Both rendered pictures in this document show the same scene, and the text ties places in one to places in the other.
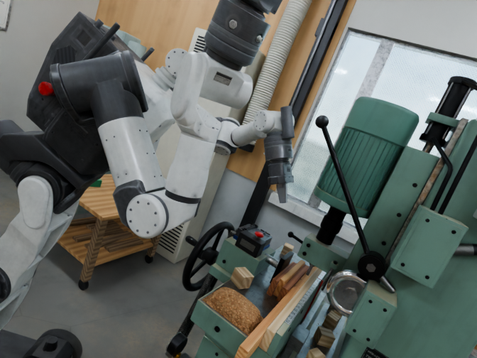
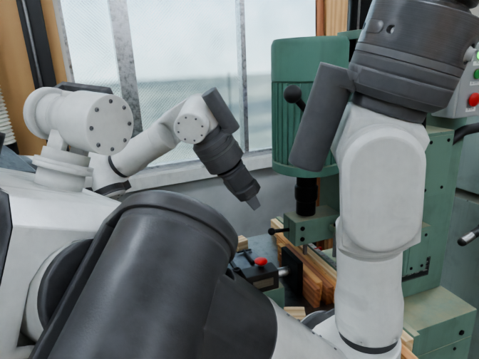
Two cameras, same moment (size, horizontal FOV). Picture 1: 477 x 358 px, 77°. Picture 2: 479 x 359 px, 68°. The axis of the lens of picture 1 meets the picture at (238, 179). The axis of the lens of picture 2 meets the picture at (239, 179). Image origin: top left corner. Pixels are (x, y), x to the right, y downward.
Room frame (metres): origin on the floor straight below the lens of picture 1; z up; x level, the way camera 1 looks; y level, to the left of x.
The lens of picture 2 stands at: (0.40, 0.42, 1.46)
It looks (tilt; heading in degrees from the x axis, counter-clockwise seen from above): 18 degrees down; 315
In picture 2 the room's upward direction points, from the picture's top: 2 degrees counter-clockwise
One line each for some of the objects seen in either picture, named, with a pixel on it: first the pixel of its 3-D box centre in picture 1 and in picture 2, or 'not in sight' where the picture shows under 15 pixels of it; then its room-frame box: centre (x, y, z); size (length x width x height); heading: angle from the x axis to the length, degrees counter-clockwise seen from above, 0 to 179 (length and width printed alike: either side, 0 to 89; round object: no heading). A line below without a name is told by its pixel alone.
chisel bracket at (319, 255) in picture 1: (323, 257); (312, 227); (0.88, -0.33, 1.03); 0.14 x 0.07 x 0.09; 65
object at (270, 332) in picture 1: (304, 290); (321, 270); (0.83, -0.31, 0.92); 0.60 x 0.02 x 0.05; 155
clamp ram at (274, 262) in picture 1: (274, 262); (281, 272); (0.88, -0.20, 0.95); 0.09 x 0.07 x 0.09; 155
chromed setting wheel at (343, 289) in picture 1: (351, 294); not in sight; (0.72, -0.38, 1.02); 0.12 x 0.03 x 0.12; 65
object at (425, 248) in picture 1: (425, 244); (421, 161); (0.66, -0.44, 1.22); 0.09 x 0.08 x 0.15; 65
